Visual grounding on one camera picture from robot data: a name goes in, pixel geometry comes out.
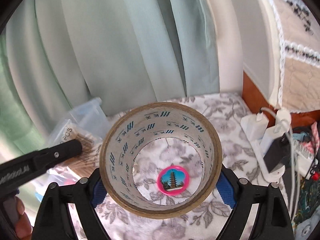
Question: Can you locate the black USB charger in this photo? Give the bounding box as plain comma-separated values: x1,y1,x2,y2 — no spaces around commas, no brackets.
264,134,291,173

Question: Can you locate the white charging cable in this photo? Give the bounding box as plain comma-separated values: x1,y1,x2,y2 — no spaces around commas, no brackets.
260,106,301,221

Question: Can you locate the person's hand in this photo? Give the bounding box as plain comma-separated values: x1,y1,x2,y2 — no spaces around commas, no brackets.
15,197,33,240

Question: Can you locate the white lotion bottle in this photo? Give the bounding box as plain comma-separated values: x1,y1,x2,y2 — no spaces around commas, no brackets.
293,140,314,180

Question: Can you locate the pink pagoda fridge magnet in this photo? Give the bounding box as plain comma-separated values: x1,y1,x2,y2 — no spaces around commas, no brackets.
157,165,190,196

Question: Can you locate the floral fleece table cover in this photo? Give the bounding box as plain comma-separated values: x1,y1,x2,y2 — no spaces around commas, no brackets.
32,92,291,240

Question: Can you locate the clear plastic storage box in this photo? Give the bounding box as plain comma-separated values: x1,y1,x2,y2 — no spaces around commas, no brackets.
67,98,112,139

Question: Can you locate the quilted beige bedspread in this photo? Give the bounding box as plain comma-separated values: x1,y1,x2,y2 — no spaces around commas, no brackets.
268,0,319,113

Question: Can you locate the white charger cube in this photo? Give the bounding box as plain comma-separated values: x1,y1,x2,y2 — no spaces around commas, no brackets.
246,113,269,141
260,125,284,154

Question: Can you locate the bag of cotton swabs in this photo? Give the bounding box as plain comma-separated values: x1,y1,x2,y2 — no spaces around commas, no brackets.
48,119,106,178

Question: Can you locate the white power strip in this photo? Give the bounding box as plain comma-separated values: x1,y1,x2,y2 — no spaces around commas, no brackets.
240,115,286,183

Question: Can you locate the green curtain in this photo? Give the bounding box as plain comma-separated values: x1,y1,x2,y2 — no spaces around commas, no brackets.
1,0,220,155

